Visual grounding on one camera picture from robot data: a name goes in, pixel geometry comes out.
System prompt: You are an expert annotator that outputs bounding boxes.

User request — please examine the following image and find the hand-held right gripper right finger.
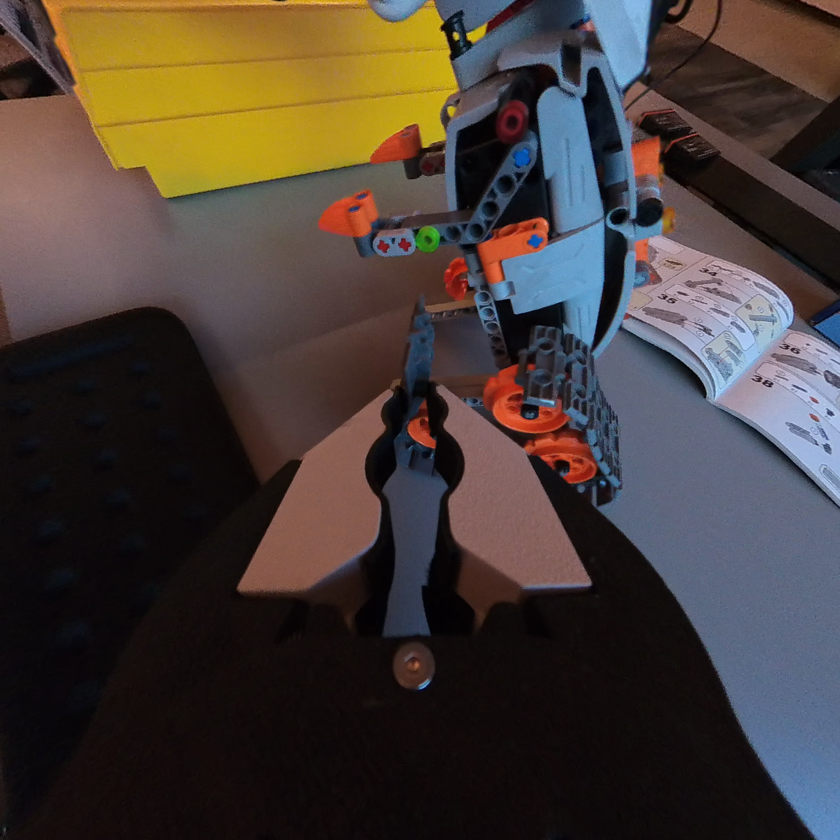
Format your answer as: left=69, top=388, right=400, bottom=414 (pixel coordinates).
left=427, top=385, right=593, bottom=636

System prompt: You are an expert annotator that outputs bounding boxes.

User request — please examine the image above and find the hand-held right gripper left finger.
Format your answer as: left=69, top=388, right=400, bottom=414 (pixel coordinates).
left=238, top=386, right=409, bottom=636

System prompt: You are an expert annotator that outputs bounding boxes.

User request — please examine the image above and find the dark grey toy track chain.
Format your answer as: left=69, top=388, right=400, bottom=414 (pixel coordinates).
left=392, top=295, right=624, bottom=509

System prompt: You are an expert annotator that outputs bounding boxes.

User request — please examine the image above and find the grey orange toy brick vehicle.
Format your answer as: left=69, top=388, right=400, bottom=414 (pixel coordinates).
left=318, top=0, right=677, bottom=487

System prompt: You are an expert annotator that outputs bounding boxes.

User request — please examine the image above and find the grey desk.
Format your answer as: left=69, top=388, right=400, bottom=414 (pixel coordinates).
left=0, top=88, right=840, bottom=840

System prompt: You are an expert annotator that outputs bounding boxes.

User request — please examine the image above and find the black perforated chair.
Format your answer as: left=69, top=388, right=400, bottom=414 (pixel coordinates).
left=0, top=307, right=260, bottom=840

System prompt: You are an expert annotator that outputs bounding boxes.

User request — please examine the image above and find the white instruction booklet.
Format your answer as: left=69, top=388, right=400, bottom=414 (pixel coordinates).
left=620, top=236, right=840, bottom=509

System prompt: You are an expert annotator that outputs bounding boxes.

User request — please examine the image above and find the black battery pack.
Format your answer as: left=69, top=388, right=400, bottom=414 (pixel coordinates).
left=666, top=134, right=723, bottom=168
left=640, top=110, right=690, bottom=140

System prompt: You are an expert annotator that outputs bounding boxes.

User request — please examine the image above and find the yellow plastic storage bin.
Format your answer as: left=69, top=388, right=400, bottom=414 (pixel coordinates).
left=42, top=0, right=490, bottom=199

